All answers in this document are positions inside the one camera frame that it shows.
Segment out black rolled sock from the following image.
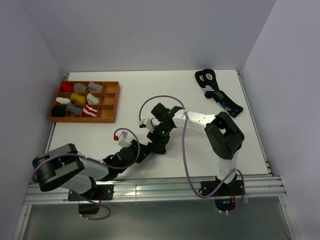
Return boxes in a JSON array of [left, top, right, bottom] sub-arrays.
[[50, 106, 66, 117]]

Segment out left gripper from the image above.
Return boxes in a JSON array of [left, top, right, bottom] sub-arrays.
[[118, 139, 155, 173]]

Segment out taupe rolled sock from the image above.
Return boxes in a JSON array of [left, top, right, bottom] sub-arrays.
[[73, 82, 88, 93]]

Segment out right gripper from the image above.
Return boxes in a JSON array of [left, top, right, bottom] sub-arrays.
[[147, 123, 174, 153]]

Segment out aluminium rail frame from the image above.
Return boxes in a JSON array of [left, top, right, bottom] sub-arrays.
[[14, 70, 301, 240]]

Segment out black patterned sock pair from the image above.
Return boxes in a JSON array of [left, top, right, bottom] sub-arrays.
[[194, 69, 244, 118]]

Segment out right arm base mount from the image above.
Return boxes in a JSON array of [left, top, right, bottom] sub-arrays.
[[198, 178, 246, 214]]

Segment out white rolled sock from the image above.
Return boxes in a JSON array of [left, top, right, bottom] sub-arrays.
[[55, 97, 71, 105]]

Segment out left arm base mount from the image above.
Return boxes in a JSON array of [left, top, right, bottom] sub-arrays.
[[67, 183, 115, 216]]

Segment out yellow rolled sock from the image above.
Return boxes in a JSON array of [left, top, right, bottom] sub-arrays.
[[70, 92, 86, 105]]

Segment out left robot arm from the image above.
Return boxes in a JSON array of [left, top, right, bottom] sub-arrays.
[[32, 140, 154, 200]]

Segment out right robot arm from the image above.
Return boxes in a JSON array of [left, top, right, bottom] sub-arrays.
[[142, 103, 245, 195]]

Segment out dark grey rolled sock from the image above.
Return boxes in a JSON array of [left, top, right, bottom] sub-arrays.
[[66, 103, 82, 117]]

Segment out orange compartment tray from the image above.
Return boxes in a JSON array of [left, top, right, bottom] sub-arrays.
[[49, 81, 120, 123]]

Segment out red rolled sock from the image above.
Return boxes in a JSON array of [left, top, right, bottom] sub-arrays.
[[60, 82, 74, 93]]

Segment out red white striped sock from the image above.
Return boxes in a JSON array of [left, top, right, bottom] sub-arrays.
[[82, 104, 98, 118]]

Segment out cream rolled sock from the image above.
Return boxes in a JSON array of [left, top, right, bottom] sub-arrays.
[[86, 93, 100, 105]]

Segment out grey rolled sock top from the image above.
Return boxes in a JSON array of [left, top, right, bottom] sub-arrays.
[[87, 81, 103, 93]]

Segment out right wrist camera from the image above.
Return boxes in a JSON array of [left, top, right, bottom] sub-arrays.
[[138, 118, 156, 132]]

